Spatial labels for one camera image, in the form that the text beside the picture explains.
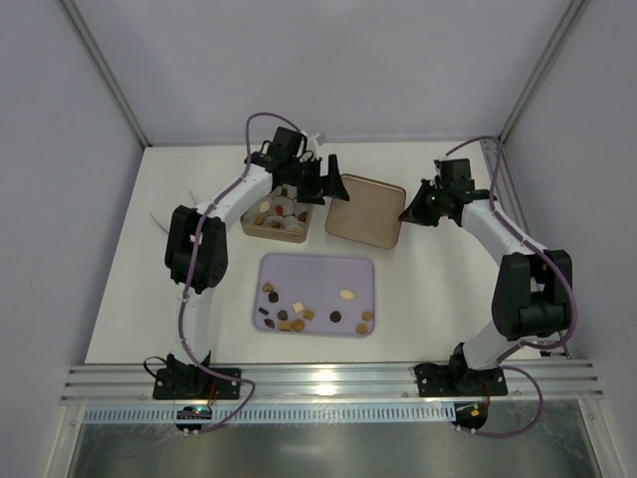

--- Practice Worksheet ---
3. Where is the brown tin lid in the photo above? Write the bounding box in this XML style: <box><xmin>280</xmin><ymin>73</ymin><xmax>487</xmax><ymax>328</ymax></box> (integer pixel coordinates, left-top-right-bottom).
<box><xmin>324</xmin><ymin>173</ymin><xmax>406</xmax><ymax>250</ymax></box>

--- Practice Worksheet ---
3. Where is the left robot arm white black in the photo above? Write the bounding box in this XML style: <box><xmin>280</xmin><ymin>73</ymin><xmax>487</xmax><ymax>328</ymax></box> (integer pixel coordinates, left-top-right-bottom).
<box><xmin>153</xmin><ymin>126</ymin><xmax>349</xmax><ymax>400</ymax></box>

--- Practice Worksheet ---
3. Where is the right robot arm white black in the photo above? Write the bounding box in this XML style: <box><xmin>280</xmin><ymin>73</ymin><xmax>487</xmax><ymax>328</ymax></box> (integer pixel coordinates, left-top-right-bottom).
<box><xmin>399</xmin><ymin>158</ymin><xmax>574</xmax><ymax>397</ymax></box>

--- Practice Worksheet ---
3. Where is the white swirl oval chocolate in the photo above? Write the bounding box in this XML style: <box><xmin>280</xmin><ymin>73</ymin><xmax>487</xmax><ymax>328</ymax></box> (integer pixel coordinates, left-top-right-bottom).
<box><xmin>339</xmin><ymin>289</ymin><xmax>354</xmax><ymax>301</ymax></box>

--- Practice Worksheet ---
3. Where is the caramel shell chocolate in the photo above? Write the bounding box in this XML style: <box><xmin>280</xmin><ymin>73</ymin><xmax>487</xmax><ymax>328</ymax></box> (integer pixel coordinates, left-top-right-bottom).
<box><xmin>292</xmin><ymin>320</ymin><xmax>305</xmax><ymax>332</ymax></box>

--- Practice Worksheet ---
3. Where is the brown tin box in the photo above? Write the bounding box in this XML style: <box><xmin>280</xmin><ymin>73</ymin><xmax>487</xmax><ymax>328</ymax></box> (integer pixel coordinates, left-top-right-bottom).
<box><xmin>240</xmin><ymin>184</ymin><xmax>314</xmax><ymax>244</ymax></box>

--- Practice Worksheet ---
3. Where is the purple plastic tray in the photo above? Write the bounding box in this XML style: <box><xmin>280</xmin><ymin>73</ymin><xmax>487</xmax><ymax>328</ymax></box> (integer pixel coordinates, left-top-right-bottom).
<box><xmin>252</xmin><ymin>253</ymin><xmax>376</xmax><ymax>339</ymax></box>

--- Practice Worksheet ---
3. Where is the right black mount plate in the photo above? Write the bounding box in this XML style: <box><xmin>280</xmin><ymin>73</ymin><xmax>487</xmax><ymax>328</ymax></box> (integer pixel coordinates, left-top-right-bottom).
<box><xmin>414</xmin><ymin>362</ymin><xmax>509</xmax><ymax>398</ymax></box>

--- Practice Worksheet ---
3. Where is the black mount plate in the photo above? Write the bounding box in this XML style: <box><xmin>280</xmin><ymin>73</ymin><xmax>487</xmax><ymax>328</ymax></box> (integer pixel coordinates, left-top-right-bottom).
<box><xmin>152</xmin><ymin>367</ymin><xmax>242</xmax><ymax>400</ymax></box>
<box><xmin>414</xmin><ymin>362</ymin><xmax>509</xmax><ymax>398</ymax></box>

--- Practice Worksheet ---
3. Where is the aluminium rail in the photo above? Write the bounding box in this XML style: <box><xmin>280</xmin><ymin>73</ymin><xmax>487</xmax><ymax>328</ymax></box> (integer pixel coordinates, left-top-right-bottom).
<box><xmin>61</xmin><ymin>358</ymin><xmax>603</xmax><ymax>403</ymax></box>

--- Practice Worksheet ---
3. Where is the white slotted cable duct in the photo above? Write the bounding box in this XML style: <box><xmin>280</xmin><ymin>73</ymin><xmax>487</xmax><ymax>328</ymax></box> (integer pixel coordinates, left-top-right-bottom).
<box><xmin>83</xmin><ymin>401</ymin><xmax>456</xmax><ymax>425</ymax></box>

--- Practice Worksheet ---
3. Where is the left black mount plate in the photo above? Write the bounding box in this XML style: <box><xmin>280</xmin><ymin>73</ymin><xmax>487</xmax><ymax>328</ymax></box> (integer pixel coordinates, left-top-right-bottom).
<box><xmin>152</xmin><ymin>367</ymin><xmax>242</xmax><ymax>400</ymax></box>

